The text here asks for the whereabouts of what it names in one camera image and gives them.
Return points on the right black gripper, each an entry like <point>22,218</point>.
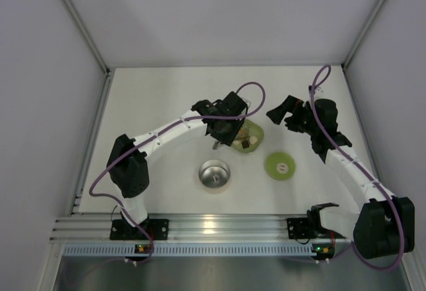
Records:
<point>291,118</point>

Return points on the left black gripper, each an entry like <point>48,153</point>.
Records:
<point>225,136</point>

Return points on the metal serving tongs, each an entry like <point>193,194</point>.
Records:
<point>218,144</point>

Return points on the orange round cookie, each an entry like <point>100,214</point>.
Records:
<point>244,134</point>

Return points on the green round lid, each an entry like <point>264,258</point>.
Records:
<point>280,166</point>

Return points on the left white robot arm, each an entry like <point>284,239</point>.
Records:
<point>130,158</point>

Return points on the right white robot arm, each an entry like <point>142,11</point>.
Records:
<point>384,223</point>

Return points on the round steel lunch box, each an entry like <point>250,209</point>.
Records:
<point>214,175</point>

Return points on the green square dish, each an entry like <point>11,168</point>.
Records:
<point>254,130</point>

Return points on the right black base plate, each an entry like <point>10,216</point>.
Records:
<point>300,228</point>

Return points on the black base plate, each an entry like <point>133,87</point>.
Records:
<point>300,228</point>
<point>156,229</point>

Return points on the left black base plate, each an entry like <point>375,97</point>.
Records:
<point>156,229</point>

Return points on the right aluminium frame post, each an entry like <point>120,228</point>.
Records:
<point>373,15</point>

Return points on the aluminium frame post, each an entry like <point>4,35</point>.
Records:
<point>373,15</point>
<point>85,34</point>

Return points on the aluminium mounting rail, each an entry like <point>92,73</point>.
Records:
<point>198,228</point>

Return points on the slotted grey cable duct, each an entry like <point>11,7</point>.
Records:
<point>199,249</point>

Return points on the left aluminium frame post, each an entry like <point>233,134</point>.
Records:
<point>85,34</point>

